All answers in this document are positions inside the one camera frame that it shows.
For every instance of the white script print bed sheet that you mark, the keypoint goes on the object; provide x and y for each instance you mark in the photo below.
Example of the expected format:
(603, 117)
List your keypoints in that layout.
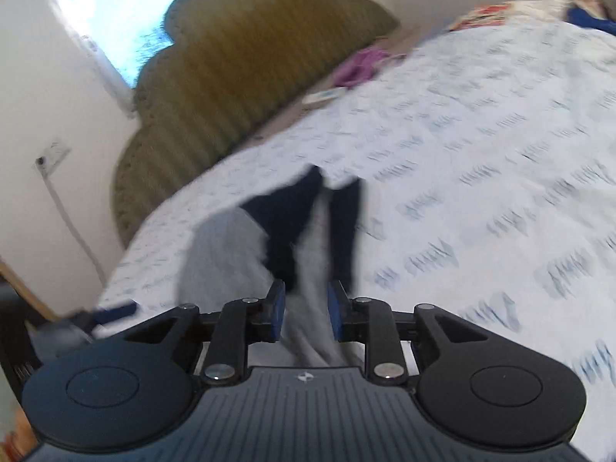
(481, 154)

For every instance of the white wall socket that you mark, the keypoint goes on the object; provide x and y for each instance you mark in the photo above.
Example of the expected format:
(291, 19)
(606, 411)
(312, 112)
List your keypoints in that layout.
(57, 148)
(41, 161)

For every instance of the red and white packet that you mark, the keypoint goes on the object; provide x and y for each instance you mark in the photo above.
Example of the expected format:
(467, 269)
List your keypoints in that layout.
(481, 15)

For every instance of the white remote control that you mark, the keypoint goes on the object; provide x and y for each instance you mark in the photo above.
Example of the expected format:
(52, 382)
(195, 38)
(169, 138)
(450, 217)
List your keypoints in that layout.
(323, 96)

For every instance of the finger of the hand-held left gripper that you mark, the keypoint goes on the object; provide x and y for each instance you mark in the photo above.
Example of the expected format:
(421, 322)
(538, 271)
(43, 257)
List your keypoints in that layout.
(115, 312)

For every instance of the navy and grey knit sweater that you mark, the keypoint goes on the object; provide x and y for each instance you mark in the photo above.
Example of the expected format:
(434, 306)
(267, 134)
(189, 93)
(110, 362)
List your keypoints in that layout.
(308, 308)

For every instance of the olive tufted headboard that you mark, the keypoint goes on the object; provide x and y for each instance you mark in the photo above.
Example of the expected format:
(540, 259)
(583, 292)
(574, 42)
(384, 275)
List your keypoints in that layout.
(216, 82)

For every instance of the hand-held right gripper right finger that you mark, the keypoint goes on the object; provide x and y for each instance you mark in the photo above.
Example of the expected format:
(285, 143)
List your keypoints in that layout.
(335, 310)

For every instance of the blue cloth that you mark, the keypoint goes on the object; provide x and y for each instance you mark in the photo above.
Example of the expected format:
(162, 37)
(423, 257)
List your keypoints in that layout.
(594, 20)

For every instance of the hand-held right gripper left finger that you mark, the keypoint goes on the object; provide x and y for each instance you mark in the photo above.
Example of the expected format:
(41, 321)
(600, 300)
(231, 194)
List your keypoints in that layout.
(276, 310)

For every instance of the purple cloth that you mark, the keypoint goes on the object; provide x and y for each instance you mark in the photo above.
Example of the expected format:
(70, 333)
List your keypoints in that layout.
(358, 65)

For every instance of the window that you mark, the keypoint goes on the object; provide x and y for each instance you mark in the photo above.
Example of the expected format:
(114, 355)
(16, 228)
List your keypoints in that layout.
(120, 9)

